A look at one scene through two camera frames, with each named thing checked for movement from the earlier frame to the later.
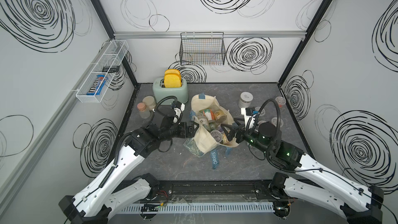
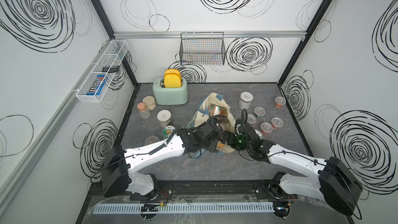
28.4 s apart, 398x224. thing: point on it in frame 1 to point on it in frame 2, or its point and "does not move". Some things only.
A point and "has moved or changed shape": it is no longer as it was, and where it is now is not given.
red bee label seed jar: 281,101 does not move
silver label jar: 245,100 does not move
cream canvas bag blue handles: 208,112 has moved or changed shape
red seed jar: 274,122 does not move
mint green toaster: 160,92 does not move
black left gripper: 190,131 to 213,145
